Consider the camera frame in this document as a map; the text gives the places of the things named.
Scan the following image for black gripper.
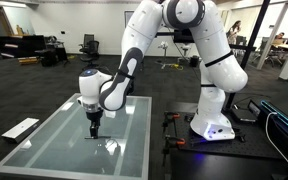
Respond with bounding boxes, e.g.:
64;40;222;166
85;109;105;140

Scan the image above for white flat box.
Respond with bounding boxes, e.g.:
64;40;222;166
1;117;41;145

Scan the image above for black mesh office chair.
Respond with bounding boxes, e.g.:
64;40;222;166
82;33;96;48
79;40;102;73

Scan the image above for black cluttered desk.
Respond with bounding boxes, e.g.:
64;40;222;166
34;35;69;68

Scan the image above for yellow wooden planks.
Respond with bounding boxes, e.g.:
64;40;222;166
18;56;40;66

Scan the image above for white tripod stand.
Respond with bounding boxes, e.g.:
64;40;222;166
157;41;172;70

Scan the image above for black low cabinet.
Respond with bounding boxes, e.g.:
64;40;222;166
0;34;47;60

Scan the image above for black horizontal mounting bar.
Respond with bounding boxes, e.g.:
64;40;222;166
155;31;258;52

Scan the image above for black waste bin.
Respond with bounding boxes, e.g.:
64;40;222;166
189;54;201;69

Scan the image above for black monitor on stand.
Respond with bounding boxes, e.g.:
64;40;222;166
173;27;196;44

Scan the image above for black flat box device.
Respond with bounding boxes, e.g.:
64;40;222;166
231;107;258;124

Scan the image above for black tilted small screen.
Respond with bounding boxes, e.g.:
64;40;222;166
247;99;264;118

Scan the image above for standing person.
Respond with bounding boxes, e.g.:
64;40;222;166
226;19;243;46

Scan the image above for black slanted pole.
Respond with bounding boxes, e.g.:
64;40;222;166
223;0;272;112

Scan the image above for black computer case blue light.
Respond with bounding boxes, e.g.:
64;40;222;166
259;99;288;180

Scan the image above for seated person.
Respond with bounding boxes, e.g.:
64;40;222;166
273;31;287;46

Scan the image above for orange handled black clamp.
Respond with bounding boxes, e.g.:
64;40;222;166
162;111;182;134
162;134;187;167

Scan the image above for yellow floor cable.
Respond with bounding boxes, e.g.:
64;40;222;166
165;63;185;71

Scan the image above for framed wall picture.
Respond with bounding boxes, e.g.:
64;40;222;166
124;10;136;28

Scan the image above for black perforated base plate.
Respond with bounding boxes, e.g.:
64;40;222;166
165;101;287;160

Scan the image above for white cable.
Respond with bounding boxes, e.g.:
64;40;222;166
264;111;288;171

